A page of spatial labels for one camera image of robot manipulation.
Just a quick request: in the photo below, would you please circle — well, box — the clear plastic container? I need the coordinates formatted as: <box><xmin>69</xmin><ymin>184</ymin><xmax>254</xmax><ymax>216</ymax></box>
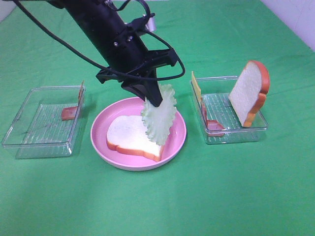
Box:
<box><xmin>1</xmin><ymin>85</ymin><xmax>86</xmax><ymax>159</ymax></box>
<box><xmin>190</xmin><ymin>76</ymin><xmax>268</xmax><ymax>145</ymax></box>

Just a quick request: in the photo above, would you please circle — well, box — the pink plate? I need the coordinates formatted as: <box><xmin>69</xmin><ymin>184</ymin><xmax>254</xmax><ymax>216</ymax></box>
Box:
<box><xmin>91</xmin><ymin>97</ymin><xmax>187</xmax><ymax>171</ymax></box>

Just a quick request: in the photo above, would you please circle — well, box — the yellow cheese slice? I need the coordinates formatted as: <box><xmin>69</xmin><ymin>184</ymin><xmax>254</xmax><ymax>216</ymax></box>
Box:
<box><xmin>191</xmin><ymin>71</ymin><xmax>202</xmax><ymax>103</ymax></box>

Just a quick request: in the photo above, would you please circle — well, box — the bacon strip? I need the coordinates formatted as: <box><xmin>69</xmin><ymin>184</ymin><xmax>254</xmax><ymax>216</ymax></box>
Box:
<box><xmin>201</xmin><ymin>101</ymin><xmax>224</xmax><ymax>137</ymax></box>
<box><xmin>61</xmin><ymin>81</ymin><xmax>84</xmax><ymax>121</ymax></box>

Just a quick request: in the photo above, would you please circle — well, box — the left clear plastic container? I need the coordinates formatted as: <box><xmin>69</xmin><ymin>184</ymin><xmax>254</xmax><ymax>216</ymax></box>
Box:
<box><xmin>1</xmin><ymin>85</ymin><xmax>86</xmax><ymax>159</ymax></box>

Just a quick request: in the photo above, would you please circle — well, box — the green tablecloth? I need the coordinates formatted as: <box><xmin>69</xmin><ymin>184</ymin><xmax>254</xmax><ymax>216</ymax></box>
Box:
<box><xmin>0</xmin><ymin>0</ymin><xmax>315</xmax><ymax>236</ymax></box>

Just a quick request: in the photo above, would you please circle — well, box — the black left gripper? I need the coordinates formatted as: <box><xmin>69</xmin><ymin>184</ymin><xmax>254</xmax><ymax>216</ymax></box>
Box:
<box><xmin>95</xmin><ymin>27</ymin><xmax>178</xmax><ymax>107</ymax></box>

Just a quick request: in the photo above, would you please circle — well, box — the right clear plastic container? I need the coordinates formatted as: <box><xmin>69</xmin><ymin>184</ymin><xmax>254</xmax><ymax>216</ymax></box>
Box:
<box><xmin>190</xmin><ymin>76</ymin><xmax>268</xmax><ymax>145</ymax></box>

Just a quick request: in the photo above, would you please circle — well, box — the green lettuce leaf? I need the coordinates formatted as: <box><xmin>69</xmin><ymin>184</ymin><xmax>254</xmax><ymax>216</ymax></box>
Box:
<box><xmin>141</xmin><ymin>84</ymin><xmax>177</xmax><ymax>146</ymax></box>

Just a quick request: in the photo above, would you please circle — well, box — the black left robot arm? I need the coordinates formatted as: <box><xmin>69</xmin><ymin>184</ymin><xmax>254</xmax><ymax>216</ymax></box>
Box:
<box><xmin>49</xmin><ymin>0</ymin><xmax>179</xmax><ymax>107</ymax></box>

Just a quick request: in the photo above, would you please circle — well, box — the toast bread slice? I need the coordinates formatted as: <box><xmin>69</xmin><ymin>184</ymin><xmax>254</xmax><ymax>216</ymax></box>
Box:
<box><xmin>106</xmin><ymin>115</ymin><xmax>164</xmax><ymax>162</ymax></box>
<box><xmin>228</xmin><ymin>60</ymin><xmax>270</xmax><ymax>127</ymax></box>

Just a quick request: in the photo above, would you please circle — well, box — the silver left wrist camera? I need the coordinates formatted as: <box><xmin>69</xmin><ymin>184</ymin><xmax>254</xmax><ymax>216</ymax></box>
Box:
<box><xmin>144</xmin><ymin>13</ymin><xmax>157</xmax><ymax>32</ymax></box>

